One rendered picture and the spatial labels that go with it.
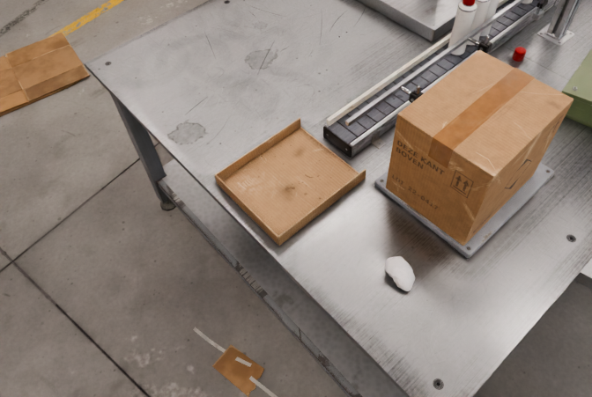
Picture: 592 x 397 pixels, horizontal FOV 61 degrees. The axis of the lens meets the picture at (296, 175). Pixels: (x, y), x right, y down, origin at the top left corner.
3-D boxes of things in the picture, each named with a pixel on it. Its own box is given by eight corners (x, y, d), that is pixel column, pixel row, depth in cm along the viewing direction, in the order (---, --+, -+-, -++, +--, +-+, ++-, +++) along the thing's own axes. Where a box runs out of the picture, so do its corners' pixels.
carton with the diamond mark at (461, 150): (455, 127, 140) (479, 48, 119) (533, 174, 129) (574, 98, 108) (384, 187, 128) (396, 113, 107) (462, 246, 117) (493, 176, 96)
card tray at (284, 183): (299, 127, 146) (299, 117, 142) (365, 178, 133) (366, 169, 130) (217, 183, 134) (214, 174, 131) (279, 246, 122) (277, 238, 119)
